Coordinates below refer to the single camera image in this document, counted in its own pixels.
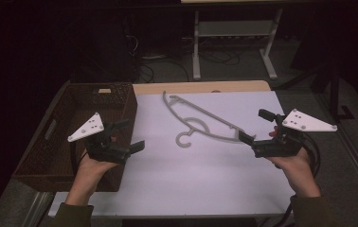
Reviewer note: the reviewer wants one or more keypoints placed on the person's left hand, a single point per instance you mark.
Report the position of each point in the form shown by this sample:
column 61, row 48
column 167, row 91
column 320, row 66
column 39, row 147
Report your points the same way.
column 87, row 176

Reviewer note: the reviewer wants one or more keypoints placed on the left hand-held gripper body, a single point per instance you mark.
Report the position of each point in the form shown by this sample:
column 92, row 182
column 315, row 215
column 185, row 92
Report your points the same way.
column 88, row 128

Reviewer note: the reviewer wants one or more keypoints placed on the white table mat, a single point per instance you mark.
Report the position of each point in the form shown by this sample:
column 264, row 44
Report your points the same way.
column 183, row 179

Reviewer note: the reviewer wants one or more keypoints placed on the black metal stand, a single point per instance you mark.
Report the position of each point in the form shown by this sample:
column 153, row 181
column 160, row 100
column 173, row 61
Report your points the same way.
column 335, row 94

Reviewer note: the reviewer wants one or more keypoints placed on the white metal desk frame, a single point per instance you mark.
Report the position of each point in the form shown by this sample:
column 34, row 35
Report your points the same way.
column 235, row 28

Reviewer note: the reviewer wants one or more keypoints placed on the white power strip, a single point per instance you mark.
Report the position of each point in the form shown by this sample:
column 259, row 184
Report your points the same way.
column 153, row 57

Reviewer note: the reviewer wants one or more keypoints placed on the grey plastic clothes hanger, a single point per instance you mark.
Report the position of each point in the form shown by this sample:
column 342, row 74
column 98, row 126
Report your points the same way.
column 199, row 112

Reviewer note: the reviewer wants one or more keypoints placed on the person's right hand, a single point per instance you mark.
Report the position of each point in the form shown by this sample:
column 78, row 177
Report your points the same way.
column 300, row 175

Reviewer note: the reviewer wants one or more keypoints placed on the brown wicker basket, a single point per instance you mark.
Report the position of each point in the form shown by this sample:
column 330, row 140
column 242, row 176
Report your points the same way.
column 57, row 151

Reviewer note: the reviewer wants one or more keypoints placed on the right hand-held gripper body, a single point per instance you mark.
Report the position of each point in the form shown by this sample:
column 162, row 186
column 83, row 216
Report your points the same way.
column 306, row 123

